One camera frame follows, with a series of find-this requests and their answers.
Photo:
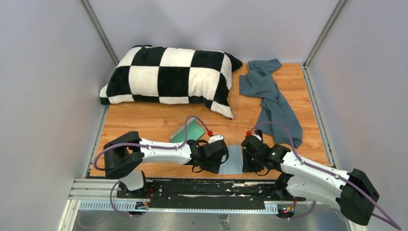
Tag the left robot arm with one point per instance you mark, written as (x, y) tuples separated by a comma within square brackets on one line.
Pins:
[(123, 155)]

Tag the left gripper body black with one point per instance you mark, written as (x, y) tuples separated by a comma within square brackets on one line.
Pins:
[(212, 166)]

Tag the grey-blue towel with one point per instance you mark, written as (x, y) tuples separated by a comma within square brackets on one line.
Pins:
[(277, 118)]

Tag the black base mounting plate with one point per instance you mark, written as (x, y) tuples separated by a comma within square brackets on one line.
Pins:
[(173, 193)]

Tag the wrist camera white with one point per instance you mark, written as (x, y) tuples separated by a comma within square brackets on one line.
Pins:
[(215, 138), (258, 137)]

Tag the black white checkered pillow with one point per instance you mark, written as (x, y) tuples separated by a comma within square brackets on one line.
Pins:
[(173, 76)]

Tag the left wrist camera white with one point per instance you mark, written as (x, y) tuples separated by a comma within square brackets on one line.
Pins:
[(215, 138)]

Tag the aluminium frame rail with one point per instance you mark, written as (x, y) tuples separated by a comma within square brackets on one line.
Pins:
[(100, 194)]

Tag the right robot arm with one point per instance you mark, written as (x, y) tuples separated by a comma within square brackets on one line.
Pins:
[(352, 193)]

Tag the light blue cleaning cloth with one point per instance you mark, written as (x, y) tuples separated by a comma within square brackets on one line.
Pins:
[(234, 164)]

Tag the grey glasses case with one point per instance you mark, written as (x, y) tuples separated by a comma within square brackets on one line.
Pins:
[(194, 131)]

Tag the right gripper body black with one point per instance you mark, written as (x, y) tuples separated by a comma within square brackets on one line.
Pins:
[(252, 164)]

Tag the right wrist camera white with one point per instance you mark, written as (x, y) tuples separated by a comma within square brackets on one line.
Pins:
[(258, 137)]

